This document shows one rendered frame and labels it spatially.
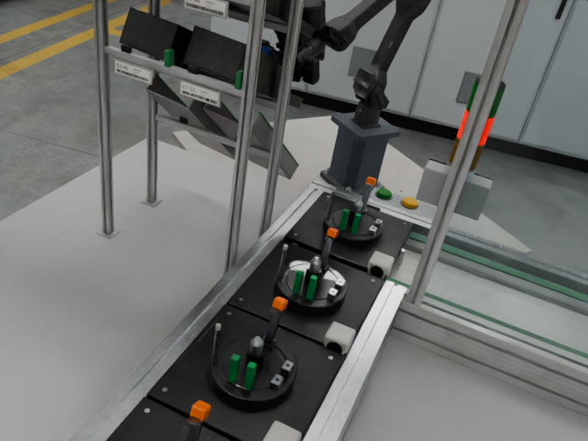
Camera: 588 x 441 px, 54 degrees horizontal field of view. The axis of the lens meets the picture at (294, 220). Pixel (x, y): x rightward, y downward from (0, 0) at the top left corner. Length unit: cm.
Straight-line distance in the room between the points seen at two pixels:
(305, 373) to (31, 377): 48
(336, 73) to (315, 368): 355
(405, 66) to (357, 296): 328
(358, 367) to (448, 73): 345
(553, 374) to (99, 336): 87
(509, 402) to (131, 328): 75
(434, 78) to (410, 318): 324
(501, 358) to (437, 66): 326
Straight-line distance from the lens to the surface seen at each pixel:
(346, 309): 112
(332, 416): 97
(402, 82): 435
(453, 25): 423
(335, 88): 443
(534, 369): 124
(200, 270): 133
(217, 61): 114
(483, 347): 122
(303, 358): 101
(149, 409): 92
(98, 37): 123
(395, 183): 182
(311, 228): 131
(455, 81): 433
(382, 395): 114
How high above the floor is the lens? 170
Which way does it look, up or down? 33 degrees down
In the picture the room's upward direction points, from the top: 10 degrees clockwise
